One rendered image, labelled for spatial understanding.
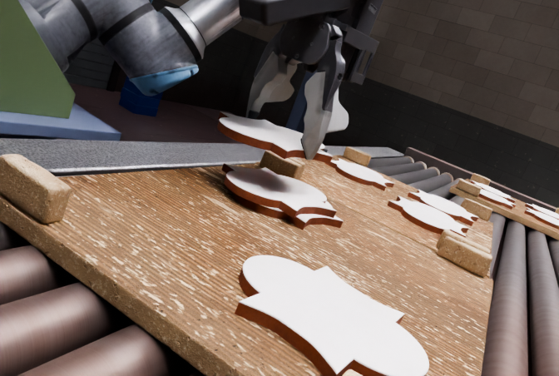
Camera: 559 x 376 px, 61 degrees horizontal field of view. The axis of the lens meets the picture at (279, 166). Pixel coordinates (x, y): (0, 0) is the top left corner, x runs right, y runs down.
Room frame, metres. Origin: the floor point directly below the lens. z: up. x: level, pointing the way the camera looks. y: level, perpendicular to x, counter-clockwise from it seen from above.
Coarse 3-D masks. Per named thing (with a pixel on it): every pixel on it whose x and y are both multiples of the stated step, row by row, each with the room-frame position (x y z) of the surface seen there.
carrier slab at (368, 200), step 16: (304, 160) 0.84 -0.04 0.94; (336, 160) 0.97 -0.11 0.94; (304, 176) 0.71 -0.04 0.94; (320, 176) 0.75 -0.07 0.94; (336, 176) 0.80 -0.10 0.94; (384, 176) 0.99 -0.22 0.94; (336, 192) 0.68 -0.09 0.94; (352, 192) 0.73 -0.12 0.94; (368, 192) 0.77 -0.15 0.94; (384, 192) 0.82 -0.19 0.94; (400, 192) 0.88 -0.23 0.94; (416, 192) 0.95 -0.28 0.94; (352, 208) 0.63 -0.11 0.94; (368, 208) 0.66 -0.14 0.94; (384, 208) 0.70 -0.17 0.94; (384, 224) 0.61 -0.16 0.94; (400, 224) 0.64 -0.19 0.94; (464, 224) 0.81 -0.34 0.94; (480, 224) 0.87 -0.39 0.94; (416, 240) 0.59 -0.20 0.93; (432, 240) 0.62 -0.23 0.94; (480, 240) 0.73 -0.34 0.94
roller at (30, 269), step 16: (400, 176) 1.20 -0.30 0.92; (416, 176) 1.34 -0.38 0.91; (432, 176) 1.57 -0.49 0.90; (0, 256) 0.26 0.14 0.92; (16, 256) 0.26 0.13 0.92; (32, 256) 0.27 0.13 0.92; (0, 272) 0.25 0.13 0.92; (16, 272) 0.25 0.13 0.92; (32, 272) 0.26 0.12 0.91; (48, 272) 0.27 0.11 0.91; (64, 272) 0.28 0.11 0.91; (0, 288) 0.24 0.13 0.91; (16, 288) 0.25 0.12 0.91; (32, 288) 0.26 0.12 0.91; (48, 288) 0.27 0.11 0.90; (0, 304) 0.24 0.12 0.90
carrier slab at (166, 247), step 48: (96, 192) 0.36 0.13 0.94; (144, 192) 0.40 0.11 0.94; (192, 192) 0.45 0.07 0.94; (48, 240) 0.28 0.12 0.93; (96, 240) 0.29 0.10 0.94; (144, 240) 0.31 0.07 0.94; (192, 240) 0.34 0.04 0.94; (240, 240) 0.38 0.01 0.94; (288, 240) 0.42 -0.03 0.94; (336, 240) 0.47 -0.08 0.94; (384, 240) 0.53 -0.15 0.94; (96, 288) 0.26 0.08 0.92; (144, 288) 0.26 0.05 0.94; (192, 288) 0.28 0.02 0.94; (240, 288) 0.30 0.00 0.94; (384, 288) 0.39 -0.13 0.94; (432, 288) 0.44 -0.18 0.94; (480, 288) 0.49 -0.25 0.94; (192, 336) 0.23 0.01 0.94; (240, 336) 0.24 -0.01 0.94; (432, 336) 0.34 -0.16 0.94; (480, 336) 0.37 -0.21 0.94
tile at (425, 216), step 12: (396, 204) 0.72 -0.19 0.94; (408, 204) 0.75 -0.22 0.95; (420, 204) 0.79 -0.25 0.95; (408, 216) 0.68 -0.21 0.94; (420, 216) 0.69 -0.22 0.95; (432, 216) 0.72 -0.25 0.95; (444, 216) 0.76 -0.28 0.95; (432, 228) 0.67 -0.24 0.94; (444, 228) 0.67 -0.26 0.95; (456, 228) 0.70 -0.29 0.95; (468, 228) 0.75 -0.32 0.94
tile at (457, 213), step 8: (424, 192) 0.92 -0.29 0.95; (424, 200) 0.83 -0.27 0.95; (432, 200) 0.86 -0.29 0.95; (440, 200) 0.90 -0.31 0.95; (448, 200) 0.93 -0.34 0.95; (440, 208) 0.82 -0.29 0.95; (448, 208) 0.85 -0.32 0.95; (456, 208) 0.88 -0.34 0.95; (456, 216) 0.81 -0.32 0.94; (464, 216) 0.83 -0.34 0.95; (472, 216) 0.87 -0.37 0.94
